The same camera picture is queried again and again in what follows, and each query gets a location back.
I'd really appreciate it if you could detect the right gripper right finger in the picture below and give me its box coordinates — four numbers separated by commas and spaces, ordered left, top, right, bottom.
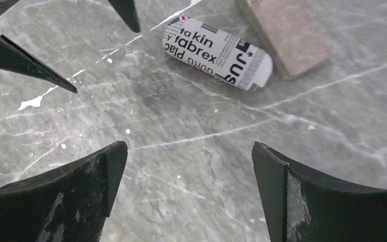
251, 142, 387, 241

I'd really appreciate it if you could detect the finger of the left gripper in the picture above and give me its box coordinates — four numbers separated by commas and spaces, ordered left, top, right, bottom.
108, 0, 141, 33
0, 35, 78, 93

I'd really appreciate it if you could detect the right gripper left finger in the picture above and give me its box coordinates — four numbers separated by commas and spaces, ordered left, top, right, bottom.
0, 141, 127, 241

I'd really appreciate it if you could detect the brown glasses case green lining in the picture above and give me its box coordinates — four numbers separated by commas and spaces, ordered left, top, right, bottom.
236, 0, 331, 80

